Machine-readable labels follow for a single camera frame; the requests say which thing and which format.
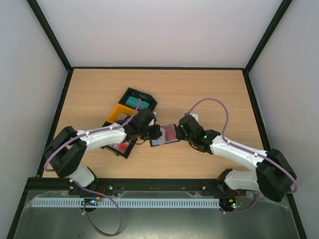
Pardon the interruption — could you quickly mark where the red white card stack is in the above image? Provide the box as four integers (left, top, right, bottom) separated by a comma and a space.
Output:
110, 142, 131, 153

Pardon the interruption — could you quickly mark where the yellow bin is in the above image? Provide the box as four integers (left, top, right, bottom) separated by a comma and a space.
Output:
103, 104, 135, 127

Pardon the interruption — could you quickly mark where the black bin with red cards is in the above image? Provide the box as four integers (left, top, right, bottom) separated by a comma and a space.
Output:
101, 142, 135, 159

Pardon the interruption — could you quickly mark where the teal card stack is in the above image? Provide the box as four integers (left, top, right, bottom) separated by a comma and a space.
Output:
125, 96, 150, 109

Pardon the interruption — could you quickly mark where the purple cable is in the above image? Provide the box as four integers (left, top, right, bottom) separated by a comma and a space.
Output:
43, 98, 143, 236
188, 98, 299, 215

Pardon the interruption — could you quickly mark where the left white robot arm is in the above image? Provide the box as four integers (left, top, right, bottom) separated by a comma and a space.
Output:
43, 109, 162, 187

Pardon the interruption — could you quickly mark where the black aluminium frame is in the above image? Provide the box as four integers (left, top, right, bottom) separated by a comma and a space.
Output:
7, 0, 307, 239

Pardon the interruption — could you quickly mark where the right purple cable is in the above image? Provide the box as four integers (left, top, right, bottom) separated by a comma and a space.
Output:
188, 98, 299, 215

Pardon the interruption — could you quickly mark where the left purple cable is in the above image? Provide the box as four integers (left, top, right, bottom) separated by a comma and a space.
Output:
43, 98, 143, 236

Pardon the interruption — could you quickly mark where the black leather card holder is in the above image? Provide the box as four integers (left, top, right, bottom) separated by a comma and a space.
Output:
150, 124, 179, 147

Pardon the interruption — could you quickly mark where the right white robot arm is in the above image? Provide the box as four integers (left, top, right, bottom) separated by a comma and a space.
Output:
175, 115, 297, 202

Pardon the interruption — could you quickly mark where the black bin with teal cards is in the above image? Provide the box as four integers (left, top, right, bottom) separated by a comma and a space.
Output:
118, 88, 158, 111

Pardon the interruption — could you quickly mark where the black front rail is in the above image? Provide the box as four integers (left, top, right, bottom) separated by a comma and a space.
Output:
23, 177, 246, 198

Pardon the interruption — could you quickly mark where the white slotted cable duct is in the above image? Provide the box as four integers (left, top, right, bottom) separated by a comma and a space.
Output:
31, 198, 220, 209

